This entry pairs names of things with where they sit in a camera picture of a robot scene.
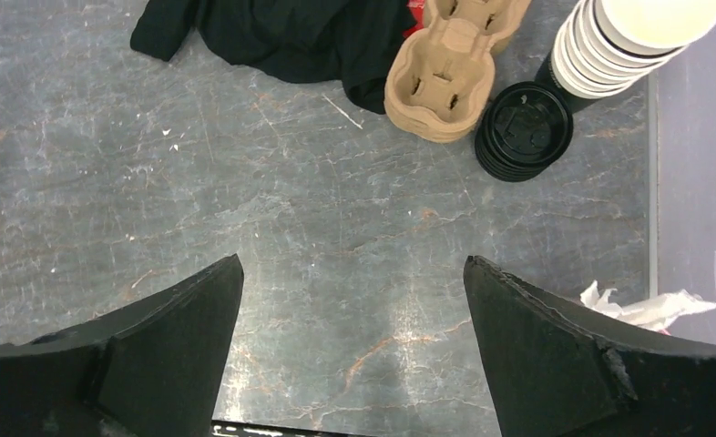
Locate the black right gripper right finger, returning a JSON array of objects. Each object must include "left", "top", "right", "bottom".
[{"left": 463, "top": 256, "right": 716, "bottom": 436}]

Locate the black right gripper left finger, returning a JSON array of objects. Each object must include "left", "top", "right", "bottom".
[{"left": 0, "top": 255, "right": 244, "bottom": 436}]

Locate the stack of black lids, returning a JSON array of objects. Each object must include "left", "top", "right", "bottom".
[{"left": 474, "top": 81, "right": 574, "bottom": 182}]

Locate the stack of white paper cups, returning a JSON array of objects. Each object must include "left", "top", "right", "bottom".
[{"left": 535, "top": 0, "right": 716, "bottom": 112}]

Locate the brown cardboard cup carrier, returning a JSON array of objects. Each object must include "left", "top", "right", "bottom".
[{"left": 384, "top": 0, "right": 530, "bottom": 144}]

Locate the black cloth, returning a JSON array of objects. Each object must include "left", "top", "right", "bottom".
[{"left": 129, "top": 0, "right": 417, "bottom": 114}]

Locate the red small object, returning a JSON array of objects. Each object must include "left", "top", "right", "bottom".
[{"left": 404, "top": 0, "right": 425, "bottom": 38}]

